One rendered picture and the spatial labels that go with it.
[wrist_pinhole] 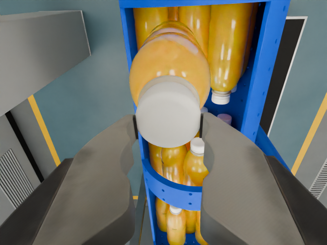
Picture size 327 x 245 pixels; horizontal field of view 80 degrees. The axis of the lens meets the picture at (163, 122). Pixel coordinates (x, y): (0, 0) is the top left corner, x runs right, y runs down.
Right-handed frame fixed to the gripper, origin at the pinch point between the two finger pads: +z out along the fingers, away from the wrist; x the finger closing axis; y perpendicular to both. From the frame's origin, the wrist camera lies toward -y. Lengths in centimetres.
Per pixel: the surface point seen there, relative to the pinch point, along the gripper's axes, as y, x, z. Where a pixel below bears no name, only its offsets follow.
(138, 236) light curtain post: 127, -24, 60
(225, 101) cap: 12.9, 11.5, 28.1
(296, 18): 7, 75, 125
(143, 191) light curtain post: 127, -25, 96
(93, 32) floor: 12, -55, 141
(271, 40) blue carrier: -0.5, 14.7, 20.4
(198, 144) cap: 21.3, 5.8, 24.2
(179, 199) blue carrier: 31.9, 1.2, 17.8
